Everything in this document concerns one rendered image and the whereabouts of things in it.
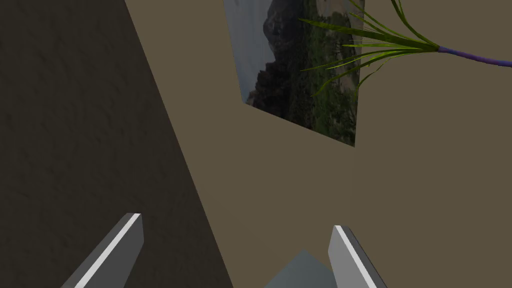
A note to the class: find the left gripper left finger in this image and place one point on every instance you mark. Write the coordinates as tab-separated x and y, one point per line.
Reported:
114	256

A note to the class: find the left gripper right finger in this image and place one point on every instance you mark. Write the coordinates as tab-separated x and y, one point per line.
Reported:
352	264

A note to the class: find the landscape picture on wall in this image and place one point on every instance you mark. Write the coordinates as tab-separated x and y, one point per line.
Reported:
280	68

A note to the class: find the green plant with purple stem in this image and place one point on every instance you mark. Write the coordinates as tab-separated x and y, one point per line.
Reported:
384	44

